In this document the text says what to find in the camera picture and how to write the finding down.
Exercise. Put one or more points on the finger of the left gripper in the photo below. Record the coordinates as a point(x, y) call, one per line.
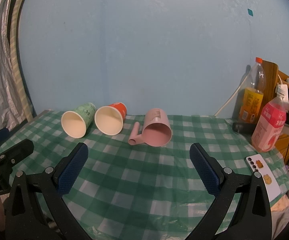
point(12, 156)

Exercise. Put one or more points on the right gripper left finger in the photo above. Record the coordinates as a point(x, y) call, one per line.
point(24, 217)

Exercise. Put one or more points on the pink plastic mug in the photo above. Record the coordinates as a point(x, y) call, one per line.
point(156, 130)

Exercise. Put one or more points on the green paper cup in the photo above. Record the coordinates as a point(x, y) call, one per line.
point(76, 122)

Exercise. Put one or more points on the red paper cup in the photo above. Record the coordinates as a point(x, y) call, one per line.
point(110, 119)

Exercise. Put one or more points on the white smartphone with stickers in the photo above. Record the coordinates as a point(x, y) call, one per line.
point(258, 164)

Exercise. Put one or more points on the striped fabric strip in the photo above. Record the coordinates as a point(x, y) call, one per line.
point(13, 34)

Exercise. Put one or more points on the green checkered tablecloth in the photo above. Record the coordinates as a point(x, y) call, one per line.
point(198, 186)

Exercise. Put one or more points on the black cylindrical object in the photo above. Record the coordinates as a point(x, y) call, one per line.
point(243, 128)

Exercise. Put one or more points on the pink drink bottle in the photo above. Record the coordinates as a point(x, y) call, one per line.
point(270, 125)

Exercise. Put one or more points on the orange drink bottle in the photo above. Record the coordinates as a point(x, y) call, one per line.
point(253, 93)

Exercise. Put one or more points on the white charger plug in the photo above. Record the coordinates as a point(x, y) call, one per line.
point(282, 89)

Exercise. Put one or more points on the wooden shelf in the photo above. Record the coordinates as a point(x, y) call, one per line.
point(275, 79)

